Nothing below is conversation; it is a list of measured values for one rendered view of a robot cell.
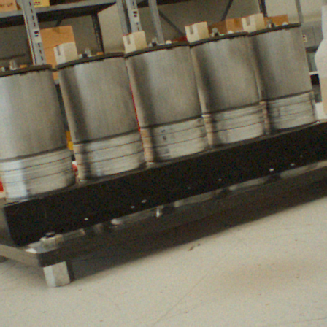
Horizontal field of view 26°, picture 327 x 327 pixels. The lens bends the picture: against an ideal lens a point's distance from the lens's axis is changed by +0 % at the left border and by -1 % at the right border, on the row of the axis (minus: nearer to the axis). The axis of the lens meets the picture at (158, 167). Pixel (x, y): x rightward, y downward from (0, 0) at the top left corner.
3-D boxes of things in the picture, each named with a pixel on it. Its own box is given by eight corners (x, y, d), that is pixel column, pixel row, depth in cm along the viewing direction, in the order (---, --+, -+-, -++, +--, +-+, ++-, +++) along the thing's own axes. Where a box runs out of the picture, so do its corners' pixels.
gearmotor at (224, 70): (283, 155, 28) (259, 25, 27) (234, 168, 26) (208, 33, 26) (246, 156, 30) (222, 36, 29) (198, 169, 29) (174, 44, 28)
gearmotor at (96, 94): (164, 189, 25) (134, 46, 24) (103, 206, 24) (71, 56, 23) (132, 188, 27) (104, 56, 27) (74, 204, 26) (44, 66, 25)
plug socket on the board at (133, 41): (153, 47, 26) (149, 29, 26) (133, 51, 25) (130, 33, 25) (143, 51, 26) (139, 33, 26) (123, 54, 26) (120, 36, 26)
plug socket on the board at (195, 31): (215, 37, 27) (212, 20, 27) (197, 40, 27) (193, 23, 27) (204, 41, 28) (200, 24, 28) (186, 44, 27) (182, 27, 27)
